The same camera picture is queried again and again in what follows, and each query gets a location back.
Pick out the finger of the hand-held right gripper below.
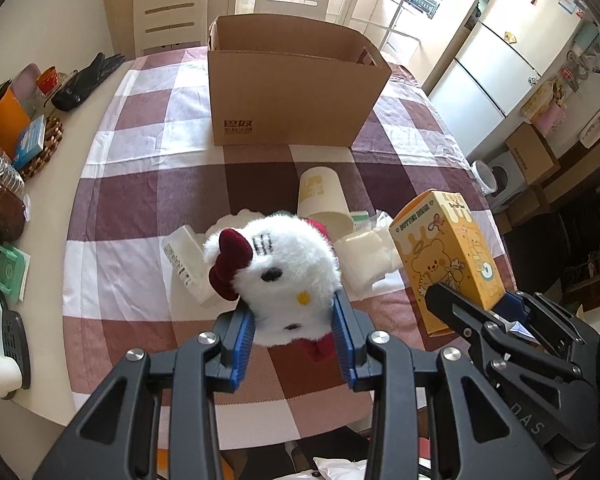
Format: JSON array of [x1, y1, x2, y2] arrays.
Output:
[[425, 282, 518, 361], [497, 290, 548, 348]]

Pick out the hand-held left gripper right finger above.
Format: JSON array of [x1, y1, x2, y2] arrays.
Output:
[[330, 292, 556, 480]]

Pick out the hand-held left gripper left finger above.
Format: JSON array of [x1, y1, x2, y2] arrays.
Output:
[[32, 305, 256, 480]]

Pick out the yellow cartoon bear box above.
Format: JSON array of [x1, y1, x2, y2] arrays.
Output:
[[388, 189, 507, 337]]

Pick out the clear bag of cotton pads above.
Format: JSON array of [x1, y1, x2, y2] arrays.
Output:
[[334, 210, 406, 301]]

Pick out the white cat plush toy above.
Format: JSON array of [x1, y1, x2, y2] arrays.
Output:
[[202, 210, 343, 363]]

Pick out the white cotton swab jar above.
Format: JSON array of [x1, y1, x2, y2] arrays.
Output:
[[161, 224, 218, 307]]

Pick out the white cotton gloves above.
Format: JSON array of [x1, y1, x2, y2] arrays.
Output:
[[206, 211, 261, 233]]

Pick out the large cream paper cup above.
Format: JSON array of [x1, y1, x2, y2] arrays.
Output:
[[297, 166, 355, 236]]

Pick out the brown cardboard box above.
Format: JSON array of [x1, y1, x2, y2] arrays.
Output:
[[207, 15, 393, 149]]

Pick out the orange container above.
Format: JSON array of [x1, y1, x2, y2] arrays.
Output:
[[0, 87, 33, 158]]

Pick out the white round-window appliance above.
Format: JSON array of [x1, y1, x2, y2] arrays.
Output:
[[485, 152, 528, 206]]

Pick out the white patterned bin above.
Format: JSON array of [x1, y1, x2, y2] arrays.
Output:
[[472, 160, 496, 196]]

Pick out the cardboard box on floor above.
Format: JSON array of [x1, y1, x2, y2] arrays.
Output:
[[505, 122, 561, 186]]

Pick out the maroon checkered tablecloth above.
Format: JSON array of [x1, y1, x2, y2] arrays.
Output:
[[61, 46, 506, 438]]

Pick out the yellow hanging bag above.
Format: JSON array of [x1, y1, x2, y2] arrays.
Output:
[[522, 80, 556, 121]]

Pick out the black drip tray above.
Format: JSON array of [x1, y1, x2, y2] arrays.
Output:
[[0, 310, 32, 391]]

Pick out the green plastic stand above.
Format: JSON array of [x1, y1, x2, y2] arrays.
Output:
[[0, 242, 32, 305]]

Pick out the small white paper cup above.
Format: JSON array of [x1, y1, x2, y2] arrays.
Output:
[[0, 351, 23, 400]]

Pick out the white refrigerator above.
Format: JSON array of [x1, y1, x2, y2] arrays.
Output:
[[425, 0, 600, 161]]

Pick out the red lid jar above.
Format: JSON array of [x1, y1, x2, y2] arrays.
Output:
[[0, 165, 27, 241]]

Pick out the wooden bead trivet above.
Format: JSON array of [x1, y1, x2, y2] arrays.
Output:
[[17, 116, 63, 181]]

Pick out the clear plastic water bottle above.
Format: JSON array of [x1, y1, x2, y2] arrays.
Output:
[[0, 157, 26, 197]]

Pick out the blue tissue packet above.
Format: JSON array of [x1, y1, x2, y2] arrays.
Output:
[[12, 115, 47, 170]]

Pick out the black leather gloves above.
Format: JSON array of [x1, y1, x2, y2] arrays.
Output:
[[51, 52, 127, 112]]

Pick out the red patterned cup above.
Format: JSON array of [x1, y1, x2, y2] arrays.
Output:
[[35, 66, 58, 95]]

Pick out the pink plastic box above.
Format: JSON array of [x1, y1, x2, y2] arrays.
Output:
[[12, 63, 41, 106]]

